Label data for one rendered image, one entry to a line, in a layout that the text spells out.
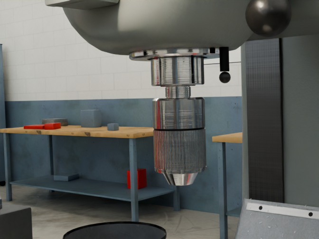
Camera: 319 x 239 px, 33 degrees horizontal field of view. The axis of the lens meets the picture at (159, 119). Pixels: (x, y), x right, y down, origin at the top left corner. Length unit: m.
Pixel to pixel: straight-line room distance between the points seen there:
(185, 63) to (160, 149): 0.08
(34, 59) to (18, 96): 0.63
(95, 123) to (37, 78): 1.57
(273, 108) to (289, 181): 0.11
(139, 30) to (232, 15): 0.07
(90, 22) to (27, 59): 7.30
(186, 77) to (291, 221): 0.43
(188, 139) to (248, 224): 0.43
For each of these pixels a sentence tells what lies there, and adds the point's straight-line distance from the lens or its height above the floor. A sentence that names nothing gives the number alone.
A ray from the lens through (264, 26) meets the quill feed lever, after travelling 0.36.
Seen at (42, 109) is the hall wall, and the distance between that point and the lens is 7.47.
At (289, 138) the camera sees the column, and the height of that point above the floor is 1.20.
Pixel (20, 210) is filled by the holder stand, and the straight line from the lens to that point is 0.75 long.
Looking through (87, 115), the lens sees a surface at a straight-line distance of 6.33.
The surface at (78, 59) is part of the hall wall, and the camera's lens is 6.91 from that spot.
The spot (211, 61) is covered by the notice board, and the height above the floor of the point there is 1.56.
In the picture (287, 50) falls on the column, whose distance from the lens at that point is 0.85.
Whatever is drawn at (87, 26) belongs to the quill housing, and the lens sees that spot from 0.44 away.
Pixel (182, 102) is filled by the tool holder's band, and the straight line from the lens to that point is 0.46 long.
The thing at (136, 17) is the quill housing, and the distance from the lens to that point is 0.41.
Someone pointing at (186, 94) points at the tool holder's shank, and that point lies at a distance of 0.48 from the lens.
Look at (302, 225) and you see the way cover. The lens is 0.84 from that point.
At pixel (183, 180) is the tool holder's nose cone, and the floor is 1.20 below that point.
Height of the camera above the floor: 1.28
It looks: 3 degrees down
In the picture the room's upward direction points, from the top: 2 degrees counter-clockwise
